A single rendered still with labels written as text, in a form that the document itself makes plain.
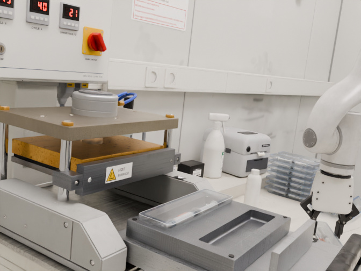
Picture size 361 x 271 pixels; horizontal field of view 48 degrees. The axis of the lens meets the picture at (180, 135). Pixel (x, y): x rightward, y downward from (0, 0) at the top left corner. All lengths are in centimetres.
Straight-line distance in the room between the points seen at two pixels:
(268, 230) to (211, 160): 99
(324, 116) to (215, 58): 92
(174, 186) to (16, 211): 29
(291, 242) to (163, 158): 30
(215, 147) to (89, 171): 100
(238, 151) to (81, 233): 116
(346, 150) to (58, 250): 74
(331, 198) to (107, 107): 65
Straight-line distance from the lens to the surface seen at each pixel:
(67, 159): 60
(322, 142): 102
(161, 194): 80
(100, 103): 69
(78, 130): 59
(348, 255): 54
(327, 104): 101
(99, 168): 62
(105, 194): 87
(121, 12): 141
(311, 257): 61
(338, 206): 113
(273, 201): 158
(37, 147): 69
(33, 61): 80
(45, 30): 81
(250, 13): 207
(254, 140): 166
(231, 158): 166
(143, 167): 70
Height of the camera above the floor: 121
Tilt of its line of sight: 10 degrees down
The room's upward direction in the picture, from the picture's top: 6 degrees clockwise
